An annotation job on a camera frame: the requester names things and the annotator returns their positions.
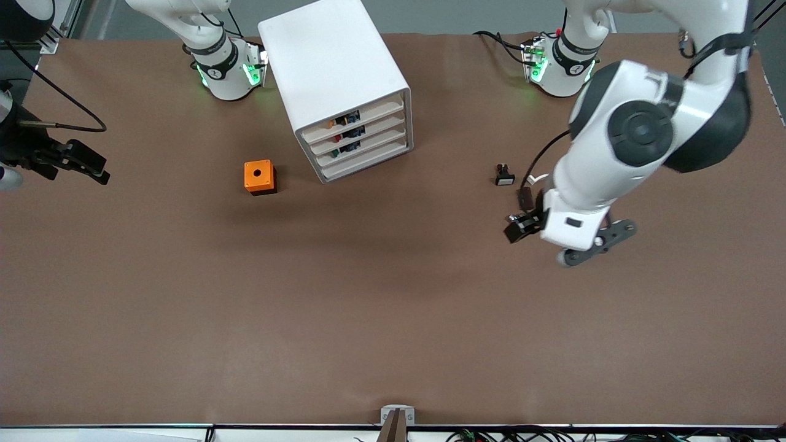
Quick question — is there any white plastic drawer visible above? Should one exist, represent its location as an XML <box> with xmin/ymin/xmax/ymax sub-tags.
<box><xmin>318</xmin><ymin>142</ymin><xmax>412</xmax><ymax>184</ymax></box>
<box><xmin>301</xmin><ymin>98</ymin><xmax>406</xmax><ymax>145</ymax></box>
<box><xmin>312</xmin><ymin>129</ymin><xmax>409</xmax><ymax>171</ymax></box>
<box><xmin>306</xmin><ymin>114</ymin><xmax>407</xmax><ymax>159</ymax></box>

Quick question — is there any aluminium frame profile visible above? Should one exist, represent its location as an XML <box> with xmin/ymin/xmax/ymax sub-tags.
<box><xmin>750</xmin><ymin>0</ymin><xmax>786</xmax><ymax>37</ymax></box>
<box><xmin>38</xmin><ymin>0</ymin><xmax>84</xmax><ymax>55</ymax></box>

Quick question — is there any black cable bundle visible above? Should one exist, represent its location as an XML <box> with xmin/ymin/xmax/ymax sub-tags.
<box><xmin>445</xmin><ymin>425</ymin><xmax>786</xmax><ymax>442</ymax></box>

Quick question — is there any black arm base cable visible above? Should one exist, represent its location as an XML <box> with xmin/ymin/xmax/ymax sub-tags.
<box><xmin>473</xmin><ymin>29</ymin><xmax>530</xmax><ymax>65</ymax></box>

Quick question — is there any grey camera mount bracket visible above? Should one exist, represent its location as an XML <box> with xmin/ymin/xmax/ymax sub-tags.
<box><xmin>378</xmin><ymin>405</ymin><xmax>416</xmax><ymax>442</ymax></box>

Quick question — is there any brown paper table cover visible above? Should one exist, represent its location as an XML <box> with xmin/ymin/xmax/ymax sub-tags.
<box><xmin>0</xmin><ymin>31</ymin><xmax>786</xmax><ymax>427</ymax></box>

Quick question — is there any arm base connector plate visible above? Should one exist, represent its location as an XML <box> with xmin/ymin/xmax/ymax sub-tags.
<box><xmin>244</xmin><ymin>41</ymin><xmax>269</xmax><ymax>87</ymax></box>
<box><xmin>521</xmin><ymin>36</ymin><xmax>548</xmax><ymax>83</ymax></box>

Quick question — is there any orange button enclosure box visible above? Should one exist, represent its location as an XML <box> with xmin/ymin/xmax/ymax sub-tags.
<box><xmin>244</xmin><ymin>160</ymin><xmax>278</xmax><ymax>196</ymax></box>

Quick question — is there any white drawer cabinet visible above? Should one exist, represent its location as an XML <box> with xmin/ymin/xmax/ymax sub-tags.
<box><xmin>257</xmin><ymin>0</ymin><xmax>414</xmax><ymax>185</ymax></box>

